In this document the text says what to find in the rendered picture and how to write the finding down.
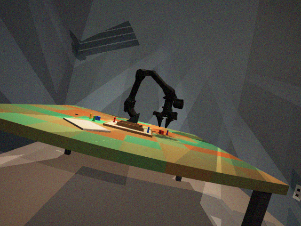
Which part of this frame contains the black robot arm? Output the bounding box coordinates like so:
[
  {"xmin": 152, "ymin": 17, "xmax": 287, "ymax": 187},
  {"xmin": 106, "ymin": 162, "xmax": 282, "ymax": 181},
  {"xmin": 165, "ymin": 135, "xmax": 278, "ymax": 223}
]
[{"xmin": 124, "ymin": 69, "xmax": 184, "ymax": 119}]

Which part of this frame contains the white square track with arrows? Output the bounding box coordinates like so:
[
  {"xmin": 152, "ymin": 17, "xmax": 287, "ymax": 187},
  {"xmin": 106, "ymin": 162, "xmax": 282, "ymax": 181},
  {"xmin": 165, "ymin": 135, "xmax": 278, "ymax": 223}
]
[{"xmin": 106, "ymin": 120, "xmax": 151, "ymax": 135}]

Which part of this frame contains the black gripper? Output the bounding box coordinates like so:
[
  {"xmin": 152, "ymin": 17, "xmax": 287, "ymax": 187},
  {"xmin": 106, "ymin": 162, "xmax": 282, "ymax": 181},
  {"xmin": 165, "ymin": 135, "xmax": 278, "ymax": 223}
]
[{"xmin": 153, "ymin": 105, "xmax": 177, "ymax": 128}]

